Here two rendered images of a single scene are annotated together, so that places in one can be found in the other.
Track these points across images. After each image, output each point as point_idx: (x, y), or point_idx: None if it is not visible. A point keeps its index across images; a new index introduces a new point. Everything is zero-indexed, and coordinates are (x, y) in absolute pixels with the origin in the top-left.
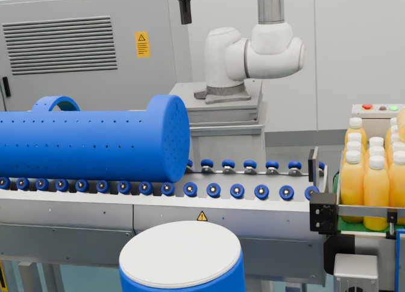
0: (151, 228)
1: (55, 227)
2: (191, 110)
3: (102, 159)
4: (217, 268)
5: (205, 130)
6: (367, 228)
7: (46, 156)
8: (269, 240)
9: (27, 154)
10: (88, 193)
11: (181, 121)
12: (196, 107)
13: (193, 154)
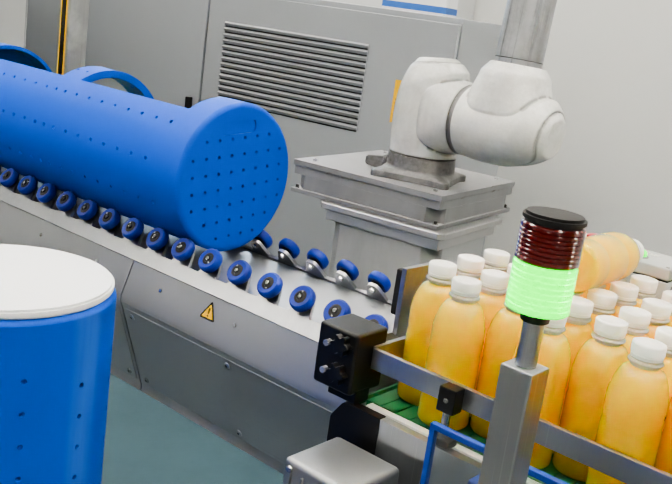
0: (22, 246)
1: None
2: (341, 176)
3: (107, 168)
4: (1, 306)
5: (349, 214)
6: (418, 416)
7: (49, 144)
8: (287, 391)
9: (31, 135)
10: (90, 224)
11: (259, 156)
12: (349, 173)
13: (331, 255)
